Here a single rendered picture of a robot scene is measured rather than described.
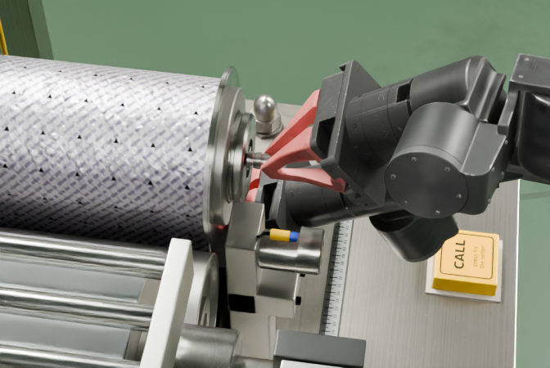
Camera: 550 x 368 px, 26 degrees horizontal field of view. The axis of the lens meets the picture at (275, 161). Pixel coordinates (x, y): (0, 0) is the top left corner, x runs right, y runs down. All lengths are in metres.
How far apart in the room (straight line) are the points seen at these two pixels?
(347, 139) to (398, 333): 0.46
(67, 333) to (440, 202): 0.27
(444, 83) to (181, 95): 0.22
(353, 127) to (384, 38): 1.97
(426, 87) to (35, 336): 0.34
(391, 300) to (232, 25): 1.63
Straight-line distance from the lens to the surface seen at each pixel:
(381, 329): 1.30
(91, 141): 0.94
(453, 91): 0.84
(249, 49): 2.82
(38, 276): 0.70
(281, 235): 0.95
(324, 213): 1.08
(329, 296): 1.32
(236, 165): 0.95
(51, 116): 0.95
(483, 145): 0.81
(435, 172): 0.79
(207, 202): 0.92
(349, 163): 0.88
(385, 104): 0.87
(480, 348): 1.30
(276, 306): 1.05
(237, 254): 0.99
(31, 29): 2.09
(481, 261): 1.34
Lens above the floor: 2.01
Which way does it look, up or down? 51 degrees down
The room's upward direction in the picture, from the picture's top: straight up
